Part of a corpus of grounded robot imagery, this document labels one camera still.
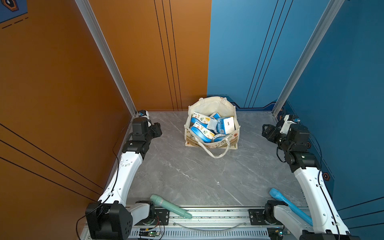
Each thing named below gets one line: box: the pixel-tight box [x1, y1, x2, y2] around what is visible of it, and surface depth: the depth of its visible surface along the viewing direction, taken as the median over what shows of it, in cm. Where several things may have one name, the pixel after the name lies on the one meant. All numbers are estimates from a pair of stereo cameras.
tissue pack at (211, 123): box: [190, 112, 218, 130], surface depth 86 cm
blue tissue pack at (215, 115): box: [209, 112, 221, 119], surface depth 95 cm
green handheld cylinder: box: [149, 194, 193, 220], surface depth 77 cm
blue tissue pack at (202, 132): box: [190, 121, 216, 143], surface depth 82 cm
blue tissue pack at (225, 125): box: [216, 116, 235, 135], surface depth 82 cm
